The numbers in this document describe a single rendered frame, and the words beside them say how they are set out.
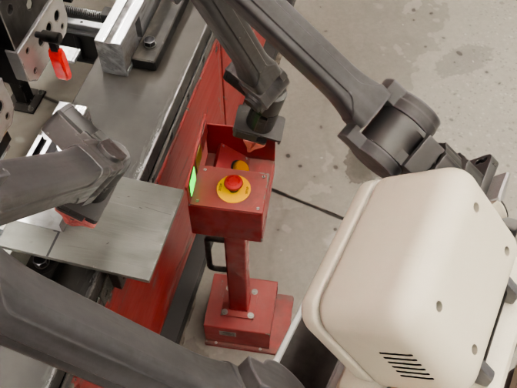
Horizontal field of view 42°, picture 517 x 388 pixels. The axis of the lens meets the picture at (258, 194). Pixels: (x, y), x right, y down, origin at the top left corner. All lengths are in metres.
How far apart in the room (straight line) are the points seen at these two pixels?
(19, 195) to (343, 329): 0.34
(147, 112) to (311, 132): 1.18
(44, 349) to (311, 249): 1.75
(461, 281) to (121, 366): 0.34
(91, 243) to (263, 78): 0.41
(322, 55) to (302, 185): 1.53
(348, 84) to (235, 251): 0.88
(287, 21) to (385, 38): 2.06
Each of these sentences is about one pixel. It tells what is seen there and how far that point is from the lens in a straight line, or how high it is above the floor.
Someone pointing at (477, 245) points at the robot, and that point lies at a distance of 0.73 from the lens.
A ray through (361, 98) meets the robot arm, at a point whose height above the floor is 1.30.
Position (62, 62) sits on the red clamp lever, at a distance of 1.12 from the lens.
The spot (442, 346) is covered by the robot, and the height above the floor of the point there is 1.35.
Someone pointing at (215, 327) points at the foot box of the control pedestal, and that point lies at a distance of 2.00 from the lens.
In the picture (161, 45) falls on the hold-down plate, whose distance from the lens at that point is 1.55.
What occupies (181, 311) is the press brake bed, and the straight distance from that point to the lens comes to 2.11.
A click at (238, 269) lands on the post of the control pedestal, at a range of 1.78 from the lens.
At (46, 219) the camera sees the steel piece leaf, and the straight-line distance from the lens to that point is 1.18.
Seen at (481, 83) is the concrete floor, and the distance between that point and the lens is 2.84.
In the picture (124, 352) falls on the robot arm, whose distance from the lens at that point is 0.58.
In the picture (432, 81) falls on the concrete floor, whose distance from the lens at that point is 2.79.
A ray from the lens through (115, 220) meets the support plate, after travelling 1.15.
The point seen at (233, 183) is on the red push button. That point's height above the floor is 0.81.
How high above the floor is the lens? 1.95
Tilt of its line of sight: 56 degrees down
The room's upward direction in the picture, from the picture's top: straight up
